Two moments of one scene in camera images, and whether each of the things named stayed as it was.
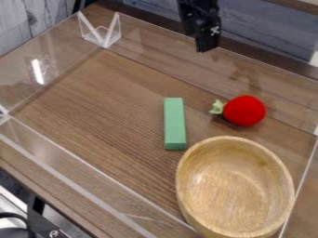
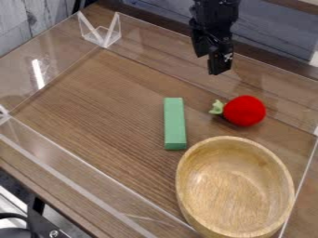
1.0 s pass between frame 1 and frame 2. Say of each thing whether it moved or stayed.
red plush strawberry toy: stayed
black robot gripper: moved
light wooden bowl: stayed
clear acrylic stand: stayed
